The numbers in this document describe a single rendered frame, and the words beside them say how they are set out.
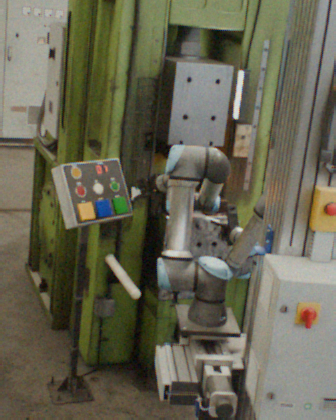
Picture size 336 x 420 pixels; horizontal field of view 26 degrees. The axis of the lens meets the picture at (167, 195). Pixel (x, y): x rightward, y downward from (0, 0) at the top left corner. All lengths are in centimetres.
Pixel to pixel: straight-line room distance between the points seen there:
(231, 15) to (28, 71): 522
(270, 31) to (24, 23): 515
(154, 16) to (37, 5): 514
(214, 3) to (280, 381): 204
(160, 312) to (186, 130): 95
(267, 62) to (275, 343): 197
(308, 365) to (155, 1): 197
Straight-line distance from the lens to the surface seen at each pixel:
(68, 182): 325
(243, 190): 396
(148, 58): 360
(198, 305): 273
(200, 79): 356
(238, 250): 301
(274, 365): 226
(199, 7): 368
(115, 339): 402
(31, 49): 869
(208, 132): 362
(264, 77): 386
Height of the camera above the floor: 200
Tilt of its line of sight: 16 degrees down
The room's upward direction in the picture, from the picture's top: 6 degrees clockwise
